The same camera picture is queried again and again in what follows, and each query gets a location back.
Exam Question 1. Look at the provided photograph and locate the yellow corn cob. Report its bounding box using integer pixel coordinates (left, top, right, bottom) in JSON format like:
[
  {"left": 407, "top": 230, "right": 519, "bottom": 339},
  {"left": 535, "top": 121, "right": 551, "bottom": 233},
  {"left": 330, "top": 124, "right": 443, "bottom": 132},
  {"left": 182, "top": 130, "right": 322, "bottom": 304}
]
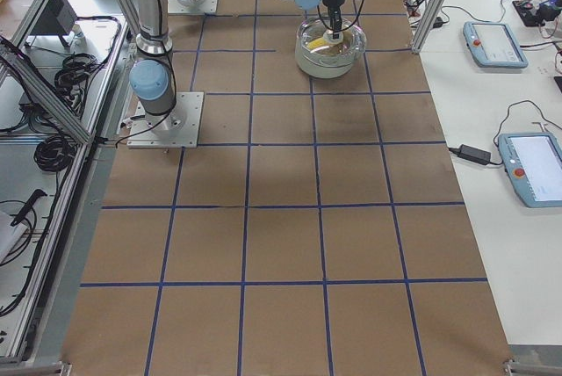
[{"left": 306, "top": 38, "right": 335, "bottom": 52}]

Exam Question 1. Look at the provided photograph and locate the glass pot lid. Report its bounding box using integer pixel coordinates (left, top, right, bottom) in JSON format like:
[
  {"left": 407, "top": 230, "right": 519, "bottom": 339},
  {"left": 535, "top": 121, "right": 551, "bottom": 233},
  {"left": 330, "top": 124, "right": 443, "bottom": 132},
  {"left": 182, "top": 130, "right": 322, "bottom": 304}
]
[{"left": 296, "top": 17, "right": 368, "bottom": 66}]

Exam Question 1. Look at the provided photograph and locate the pale green cooking pot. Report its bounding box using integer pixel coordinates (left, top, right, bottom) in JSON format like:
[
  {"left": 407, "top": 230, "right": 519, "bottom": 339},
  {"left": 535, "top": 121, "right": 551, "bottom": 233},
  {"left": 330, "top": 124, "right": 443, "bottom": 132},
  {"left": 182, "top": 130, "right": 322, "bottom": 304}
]
[{"left": 294, "top": 18, "right": 364, "bottom": 80}]

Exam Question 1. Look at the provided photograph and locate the far blue teach pendant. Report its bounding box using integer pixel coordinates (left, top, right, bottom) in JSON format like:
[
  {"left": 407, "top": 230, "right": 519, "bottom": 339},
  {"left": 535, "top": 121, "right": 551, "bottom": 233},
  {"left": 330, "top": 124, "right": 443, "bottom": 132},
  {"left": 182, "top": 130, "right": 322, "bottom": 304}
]
[{"left": 463, "top": 22, "right": 529, "bottom": 69}]

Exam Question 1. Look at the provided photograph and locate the blue teach pendant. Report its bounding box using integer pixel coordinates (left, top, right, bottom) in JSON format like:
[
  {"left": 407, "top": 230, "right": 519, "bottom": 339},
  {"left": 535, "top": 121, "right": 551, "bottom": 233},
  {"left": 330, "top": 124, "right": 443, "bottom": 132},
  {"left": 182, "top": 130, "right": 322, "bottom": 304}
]
[
  {"left": 463, "top": 22, "right": 529, "bottom": 69},
  {"left": 498, "top": 132, "right": 561, "bottom": 208}
]

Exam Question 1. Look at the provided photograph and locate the black power adapter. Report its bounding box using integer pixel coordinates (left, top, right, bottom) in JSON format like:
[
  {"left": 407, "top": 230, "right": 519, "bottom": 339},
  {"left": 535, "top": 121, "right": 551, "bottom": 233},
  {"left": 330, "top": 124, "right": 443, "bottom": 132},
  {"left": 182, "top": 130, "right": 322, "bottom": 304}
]
[{"left": 458, "top": 144, "right": 491, "bottom": 165}]

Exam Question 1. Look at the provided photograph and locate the brown paper table cover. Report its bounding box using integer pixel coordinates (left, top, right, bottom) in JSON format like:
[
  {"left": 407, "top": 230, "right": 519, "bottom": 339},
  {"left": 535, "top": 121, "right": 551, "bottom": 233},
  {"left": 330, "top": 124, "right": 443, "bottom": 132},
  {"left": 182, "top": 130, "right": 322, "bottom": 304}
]
[{"left": 62, "top": 0, "right": 510, "bottom": 375}]

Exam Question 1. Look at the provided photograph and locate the near blue teach pendant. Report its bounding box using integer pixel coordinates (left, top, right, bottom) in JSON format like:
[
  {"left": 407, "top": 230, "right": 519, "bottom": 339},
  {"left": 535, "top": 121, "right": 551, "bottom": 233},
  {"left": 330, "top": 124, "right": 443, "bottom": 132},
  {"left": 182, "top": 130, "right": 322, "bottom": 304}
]
[{"left": 498, "top": 132, "right": 561, "bottom": 208}]

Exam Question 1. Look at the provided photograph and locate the black cable coil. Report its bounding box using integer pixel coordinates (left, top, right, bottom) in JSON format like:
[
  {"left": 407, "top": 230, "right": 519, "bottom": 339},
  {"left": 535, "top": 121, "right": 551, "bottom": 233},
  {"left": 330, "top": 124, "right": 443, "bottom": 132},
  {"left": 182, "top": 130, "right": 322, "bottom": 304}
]
[{"left": 33, "top": 134, "right": 74, "bottom": 174}]

